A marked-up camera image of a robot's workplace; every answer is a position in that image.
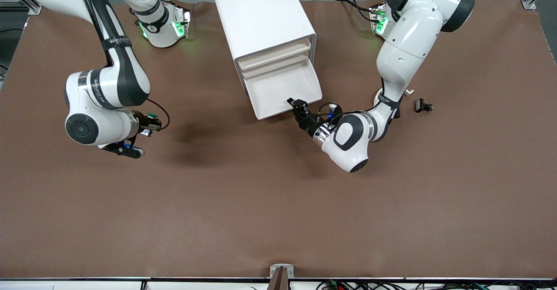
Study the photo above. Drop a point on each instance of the white table edge rail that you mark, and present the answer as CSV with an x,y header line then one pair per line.
x,y
87,284

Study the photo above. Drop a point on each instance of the white cabinet drawer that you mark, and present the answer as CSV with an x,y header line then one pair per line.
x,y
280,89
274,55
275,65

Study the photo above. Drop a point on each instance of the brown table cover mat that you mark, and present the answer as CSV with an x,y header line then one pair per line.
x,y
278,203

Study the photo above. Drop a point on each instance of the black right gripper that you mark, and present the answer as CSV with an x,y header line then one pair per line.
x,y
145,123

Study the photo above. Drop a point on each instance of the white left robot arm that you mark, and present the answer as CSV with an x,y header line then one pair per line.
x,y
404,50

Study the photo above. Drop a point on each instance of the grey camera post bracket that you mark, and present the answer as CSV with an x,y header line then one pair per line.
x,y
281,274

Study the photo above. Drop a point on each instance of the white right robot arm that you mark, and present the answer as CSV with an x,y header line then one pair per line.
x,y
122,72

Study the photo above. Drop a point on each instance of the small black clip part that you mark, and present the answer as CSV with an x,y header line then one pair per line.
x,y
420,105

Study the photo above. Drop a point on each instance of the white drawer cabinet housing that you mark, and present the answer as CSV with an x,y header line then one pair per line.
x,y
261,15

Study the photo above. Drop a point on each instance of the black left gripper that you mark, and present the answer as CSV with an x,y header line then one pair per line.
x,y
308,125

